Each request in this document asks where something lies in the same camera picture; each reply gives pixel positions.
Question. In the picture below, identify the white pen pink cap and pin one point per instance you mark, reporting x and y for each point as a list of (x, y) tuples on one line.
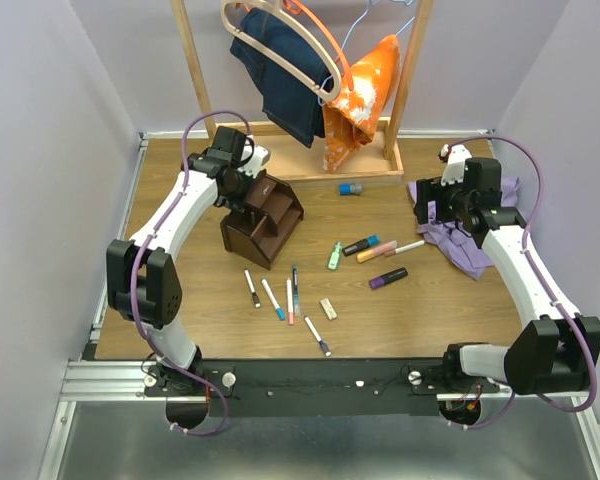
[(290, 302)]

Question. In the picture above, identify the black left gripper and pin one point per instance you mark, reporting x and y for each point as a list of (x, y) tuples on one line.
[(238, 204)]

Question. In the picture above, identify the white marker black blue cap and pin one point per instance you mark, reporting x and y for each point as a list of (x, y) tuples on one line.
[(323, 346)]

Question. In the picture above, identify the brown wooden desk organizer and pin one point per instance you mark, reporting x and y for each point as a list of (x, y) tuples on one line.
[(271, 212)]

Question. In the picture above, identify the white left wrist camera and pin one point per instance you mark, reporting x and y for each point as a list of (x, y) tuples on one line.
[(257, 162)]

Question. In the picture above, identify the wooden clothes rack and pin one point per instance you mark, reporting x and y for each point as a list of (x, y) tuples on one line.
[(380, 162)]

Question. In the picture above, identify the small green bottle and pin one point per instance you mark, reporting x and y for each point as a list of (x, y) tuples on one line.
[(335, 256)]

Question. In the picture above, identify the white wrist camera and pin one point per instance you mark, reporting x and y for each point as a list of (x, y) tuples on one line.
[(454, 158), (257, 162)]

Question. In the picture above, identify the beige eraser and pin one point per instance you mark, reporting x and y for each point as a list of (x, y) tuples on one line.
[(328, 309)]

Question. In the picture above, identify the light blue wire hanger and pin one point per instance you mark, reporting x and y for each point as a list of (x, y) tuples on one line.
[(366, 26)]

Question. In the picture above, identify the dark blue jeans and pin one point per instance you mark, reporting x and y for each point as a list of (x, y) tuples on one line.
[(285, 101)]

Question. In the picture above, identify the black highlighter purple cap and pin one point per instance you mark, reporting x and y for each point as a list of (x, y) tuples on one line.
[(388, 278)]

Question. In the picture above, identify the black teal pen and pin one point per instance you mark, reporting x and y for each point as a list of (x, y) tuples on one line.
[(295, 291)]

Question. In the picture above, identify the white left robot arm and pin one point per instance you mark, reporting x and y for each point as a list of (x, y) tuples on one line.
[(142, 282)]

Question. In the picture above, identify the beige wooden hanger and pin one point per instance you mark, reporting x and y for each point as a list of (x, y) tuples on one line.
[(269, 28)]

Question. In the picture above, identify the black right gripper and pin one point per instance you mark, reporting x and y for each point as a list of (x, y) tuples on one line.
[(431, 189)]

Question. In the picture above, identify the white marker pink cap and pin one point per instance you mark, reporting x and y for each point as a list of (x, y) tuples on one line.
[(404, 249)]

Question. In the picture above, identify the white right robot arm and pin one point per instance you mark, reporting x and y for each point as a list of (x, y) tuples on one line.
[(558, 346)]

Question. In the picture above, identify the orange white cloth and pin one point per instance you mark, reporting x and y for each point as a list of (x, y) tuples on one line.
[(351, 120)]

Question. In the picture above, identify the pink highlighter orange cap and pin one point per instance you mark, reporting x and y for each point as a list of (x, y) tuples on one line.
[(376, 251)]

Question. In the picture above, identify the black highlighter blue cap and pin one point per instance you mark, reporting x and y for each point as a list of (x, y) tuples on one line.
[(361, 245)]

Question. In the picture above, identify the blue grey cylinder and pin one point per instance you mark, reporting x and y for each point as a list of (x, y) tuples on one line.
[(348, 189)]

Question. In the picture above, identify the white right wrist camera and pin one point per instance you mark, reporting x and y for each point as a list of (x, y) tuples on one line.
[(454, 158)]

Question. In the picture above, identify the purple cloth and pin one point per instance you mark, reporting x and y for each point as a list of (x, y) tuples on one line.
[(454, 242)]

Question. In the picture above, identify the orange plastic hanger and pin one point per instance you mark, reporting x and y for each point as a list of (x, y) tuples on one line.
[(286, 12)]

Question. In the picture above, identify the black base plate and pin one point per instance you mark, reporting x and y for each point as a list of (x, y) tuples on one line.
[(321, 387)]

